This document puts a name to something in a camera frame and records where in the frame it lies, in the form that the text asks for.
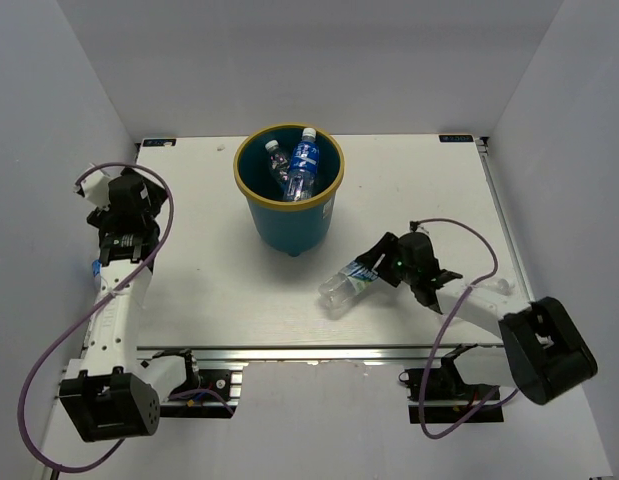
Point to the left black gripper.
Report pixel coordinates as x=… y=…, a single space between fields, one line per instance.
x=100 y=219

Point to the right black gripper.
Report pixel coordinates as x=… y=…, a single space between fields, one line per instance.
x=387 y=245

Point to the small bottle blue label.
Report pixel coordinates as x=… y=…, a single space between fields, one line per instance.
x=96 y=268

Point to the clear bottle green white label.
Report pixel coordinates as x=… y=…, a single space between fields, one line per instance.
x=340 y=291

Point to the clear bottle dark blue label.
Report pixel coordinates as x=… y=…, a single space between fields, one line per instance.
x=303 y=169

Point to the Aquafina clear water bottle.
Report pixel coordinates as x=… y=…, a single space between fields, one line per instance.
x=278 y=162

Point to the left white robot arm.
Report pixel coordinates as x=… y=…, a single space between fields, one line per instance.
x=114 y=395

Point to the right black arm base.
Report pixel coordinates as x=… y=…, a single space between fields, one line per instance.
x=461 y=376

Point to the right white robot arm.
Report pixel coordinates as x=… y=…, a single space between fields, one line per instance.
x=545 y=353

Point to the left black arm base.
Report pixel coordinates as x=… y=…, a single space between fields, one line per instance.
x=185 y=391

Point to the teal bin with yellow rim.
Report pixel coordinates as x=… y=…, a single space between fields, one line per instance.
x=290 y=228

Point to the left corner marker sticker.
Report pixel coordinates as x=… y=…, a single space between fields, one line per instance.
x=158 y=142

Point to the corner marker sticker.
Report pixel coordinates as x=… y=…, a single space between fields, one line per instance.
x=158 y=142
x=455 y=138

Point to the crushed clear unlabelled bottle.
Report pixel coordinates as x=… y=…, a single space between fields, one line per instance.
x=499 y=285

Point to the right corner marker sticker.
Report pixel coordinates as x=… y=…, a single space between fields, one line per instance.
x=455 y=138

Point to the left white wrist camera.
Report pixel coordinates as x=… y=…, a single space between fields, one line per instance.
x=94 y=188

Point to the aluminium front rail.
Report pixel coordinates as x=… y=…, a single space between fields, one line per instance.
x=368 y=355

